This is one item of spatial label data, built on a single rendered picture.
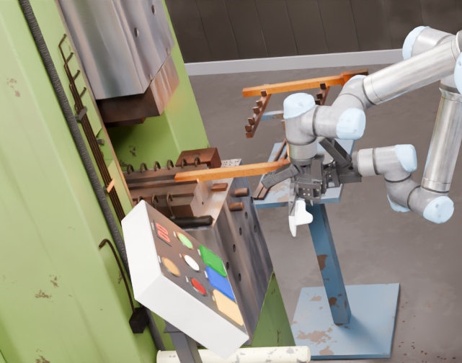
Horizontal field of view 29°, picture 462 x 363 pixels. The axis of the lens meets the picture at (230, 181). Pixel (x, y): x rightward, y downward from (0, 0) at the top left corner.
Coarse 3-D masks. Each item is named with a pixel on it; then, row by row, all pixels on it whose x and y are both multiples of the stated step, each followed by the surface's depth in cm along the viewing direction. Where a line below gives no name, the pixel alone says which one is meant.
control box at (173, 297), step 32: (128, 224) 216; (160, 224) 214; (128, 256) 206; (160, 256) 198; (192, 256) 215; (160, 288) 191; (192, 288) 198; (192, 320) 197; (224, 320) 199; (224, 352) 203
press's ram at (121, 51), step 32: (64, 0) 223; (96, 0) 221; (128, 0) 229; (160, 0) 249; (96, 32) 226; (128, 32) 227; (160, 32) 247; (96, 64) 231; (128, 64) 229; (160, 64) 244; (96, 96) 236
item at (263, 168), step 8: (280, 160) 256; (288, 160) 255; (224, 168) 262; (232, 168) 261; (240, 168) 259; (248, 168) 258; (256, 168) 257; (264, 168) 256; (272, 168) 255; (176, 176) 265; (184, 176) 264; (192, 176) 263; (200, 176) 263; (208, 176) 262; (216, 176) 261; (224, 176) 261; (232, 176) 260
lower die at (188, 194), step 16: (128, 176) 277; (144, 176) 272; (144, 192) 266; (160, 192) 264; (176, 192) 261; (192, 192) 259; (208, 192) 270; (160, 208) 259; (176, 208) 257; (192, 208) 257
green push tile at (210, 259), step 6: (204, 252) 222; (210, 252) 226; (204, 258) 219; (210, 258) 222; (216, 258) 226; (210, 264) 219; (216, 264) 222; (222, 264) 225; (216, 270) 220; (222, 270) 222
